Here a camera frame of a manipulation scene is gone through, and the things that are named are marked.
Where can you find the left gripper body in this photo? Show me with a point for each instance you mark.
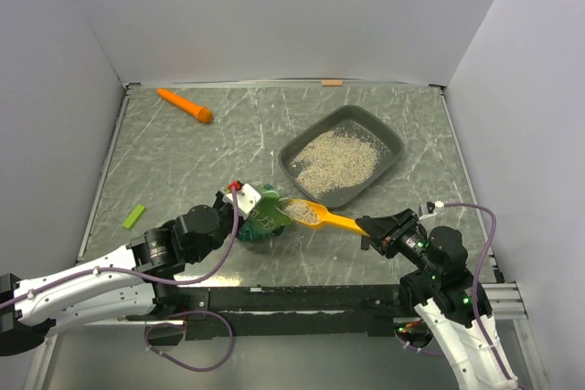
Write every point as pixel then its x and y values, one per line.
pixel 227 217

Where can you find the grey litter box tray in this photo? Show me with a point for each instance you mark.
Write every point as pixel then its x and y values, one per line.
pixel 348 119

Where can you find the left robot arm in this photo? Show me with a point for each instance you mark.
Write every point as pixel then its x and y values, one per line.
pixel 125 280

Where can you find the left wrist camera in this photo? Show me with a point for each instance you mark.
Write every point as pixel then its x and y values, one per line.
pixel 246 199

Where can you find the green litter bag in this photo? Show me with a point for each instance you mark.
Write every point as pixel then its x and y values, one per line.
pixel 266 219

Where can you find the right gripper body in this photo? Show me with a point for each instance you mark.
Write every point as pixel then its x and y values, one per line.
pixel 403 237

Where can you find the green rectangular block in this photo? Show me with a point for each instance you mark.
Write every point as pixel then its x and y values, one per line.
pixel 133 217

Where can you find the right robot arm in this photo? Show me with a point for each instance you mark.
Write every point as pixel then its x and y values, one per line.
pixel 452 307

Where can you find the yellow plastic scoop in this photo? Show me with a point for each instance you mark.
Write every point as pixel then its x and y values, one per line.
pixel 317 216

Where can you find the orange carrot toy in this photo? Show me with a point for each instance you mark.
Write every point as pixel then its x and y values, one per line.
pixel 200 113

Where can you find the black T-shaped part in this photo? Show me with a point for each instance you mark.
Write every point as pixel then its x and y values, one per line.
pixel 365 243

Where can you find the black base bar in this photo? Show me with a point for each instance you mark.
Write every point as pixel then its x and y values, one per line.
pixel 375 310

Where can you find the litter granules pile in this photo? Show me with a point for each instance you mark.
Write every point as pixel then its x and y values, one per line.
pixel 334 160

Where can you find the brown tape piece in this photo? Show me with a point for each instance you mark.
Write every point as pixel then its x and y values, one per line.
pixel 332 83

